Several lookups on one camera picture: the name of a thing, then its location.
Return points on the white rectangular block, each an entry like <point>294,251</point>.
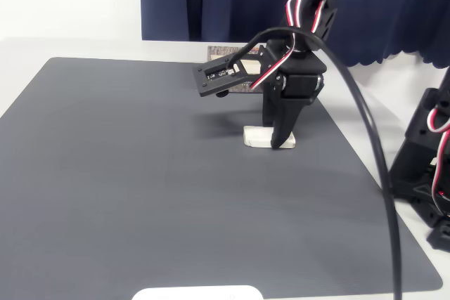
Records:
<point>256,136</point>

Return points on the bark print cardboard box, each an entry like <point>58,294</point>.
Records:
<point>218,50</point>

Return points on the grey mat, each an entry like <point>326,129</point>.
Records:
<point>140,173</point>

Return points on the white rounded device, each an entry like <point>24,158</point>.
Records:
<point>197,293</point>

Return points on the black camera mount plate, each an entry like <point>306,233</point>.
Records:
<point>211,87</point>

